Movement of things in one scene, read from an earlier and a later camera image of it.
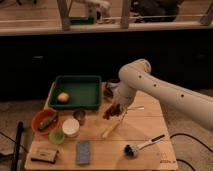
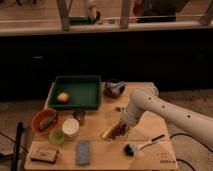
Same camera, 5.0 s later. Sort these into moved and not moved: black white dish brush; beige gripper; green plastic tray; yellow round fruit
Moved: beige gripper
Not moved: green plastic tray; black white dish brush; yellow round fruit
